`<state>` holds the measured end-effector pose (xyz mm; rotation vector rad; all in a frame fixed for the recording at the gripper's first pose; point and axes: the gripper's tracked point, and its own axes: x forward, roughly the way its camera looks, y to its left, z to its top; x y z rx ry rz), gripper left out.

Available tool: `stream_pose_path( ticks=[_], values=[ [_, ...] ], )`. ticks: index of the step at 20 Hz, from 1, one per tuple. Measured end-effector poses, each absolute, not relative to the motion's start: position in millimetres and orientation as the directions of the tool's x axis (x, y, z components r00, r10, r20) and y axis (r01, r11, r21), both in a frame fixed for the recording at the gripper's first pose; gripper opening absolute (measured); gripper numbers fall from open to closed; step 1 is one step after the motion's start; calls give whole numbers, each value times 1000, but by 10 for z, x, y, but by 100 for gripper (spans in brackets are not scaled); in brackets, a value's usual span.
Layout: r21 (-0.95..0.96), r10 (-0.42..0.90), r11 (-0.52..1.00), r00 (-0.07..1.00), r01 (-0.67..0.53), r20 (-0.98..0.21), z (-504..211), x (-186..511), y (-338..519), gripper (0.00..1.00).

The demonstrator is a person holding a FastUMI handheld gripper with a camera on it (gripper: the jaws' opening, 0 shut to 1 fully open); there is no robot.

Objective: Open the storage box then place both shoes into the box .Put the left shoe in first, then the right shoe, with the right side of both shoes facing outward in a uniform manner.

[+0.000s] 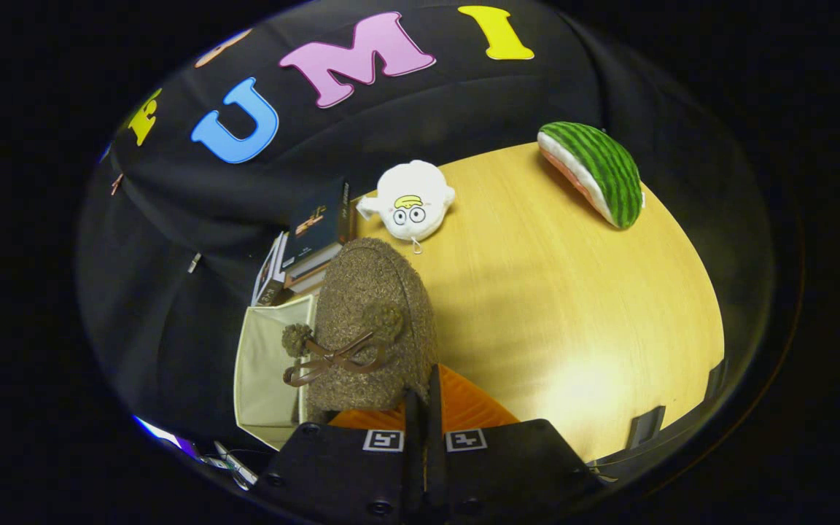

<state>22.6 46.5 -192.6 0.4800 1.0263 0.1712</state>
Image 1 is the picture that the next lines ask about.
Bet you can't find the brown fuzzy slipper shoe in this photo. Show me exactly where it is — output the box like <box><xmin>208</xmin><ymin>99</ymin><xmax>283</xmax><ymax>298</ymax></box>
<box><xmin>281</xmin><ymin>237</ymin><xmax>439</xmax><ymax>416</ymax></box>

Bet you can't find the grey fabric storage box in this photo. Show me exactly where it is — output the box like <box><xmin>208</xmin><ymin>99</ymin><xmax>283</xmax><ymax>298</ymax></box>
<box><xmin>234</xmin><ymin>293</ymin><xmax>319</xmax><ymax>451</ymax></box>

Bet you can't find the white plush toy with face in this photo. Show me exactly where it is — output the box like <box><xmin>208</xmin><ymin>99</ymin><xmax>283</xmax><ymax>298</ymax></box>
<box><xmin>356</xmin><ymin>160</ymin><xmax>456</xmax><ymax>254</ymax></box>

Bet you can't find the dark blue hardcover book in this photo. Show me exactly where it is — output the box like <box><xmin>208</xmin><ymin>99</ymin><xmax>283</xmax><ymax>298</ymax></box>
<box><xmin>285</xmin><ymin>177</ymin><xmax>353</xmax><ymax>272</ymax></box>

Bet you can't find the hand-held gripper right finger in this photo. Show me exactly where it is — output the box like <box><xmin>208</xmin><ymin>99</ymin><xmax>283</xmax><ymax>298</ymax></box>
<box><xmin>426</xmin><ymin>362</ymin><xmax>604</xmax><ymax>525</ymax></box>

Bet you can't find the brown cover book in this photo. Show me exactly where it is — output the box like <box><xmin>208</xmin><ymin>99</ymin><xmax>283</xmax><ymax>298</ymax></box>
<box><xmin>283</xmin><ymin>243</ymin><xmax>344</xmax><ymax>289</ymax></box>
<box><xmin>289</xmin><ymin>270</ymin><xmax>327</xmax><ymax>296</ymax></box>

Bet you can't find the watermelon slice plush toy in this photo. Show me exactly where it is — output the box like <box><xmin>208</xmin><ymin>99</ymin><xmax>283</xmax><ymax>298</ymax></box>
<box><xmin>537</xmin><ymin>121</ymin><xmax>645</xmax><ymax>230</ymax></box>

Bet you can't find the white book with dark photo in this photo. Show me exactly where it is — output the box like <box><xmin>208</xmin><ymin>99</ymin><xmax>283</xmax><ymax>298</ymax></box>
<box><xmin>250</xmin><ymin>232</ymin><xmax>291</xmax><ymax>307</ymax></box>

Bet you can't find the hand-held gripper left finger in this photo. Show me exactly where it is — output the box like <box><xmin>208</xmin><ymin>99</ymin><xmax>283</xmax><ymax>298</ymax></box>
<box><xmin>256</xmin><ymin>386</ymin><xmax>427</xmax><ymax>525</ymax></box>

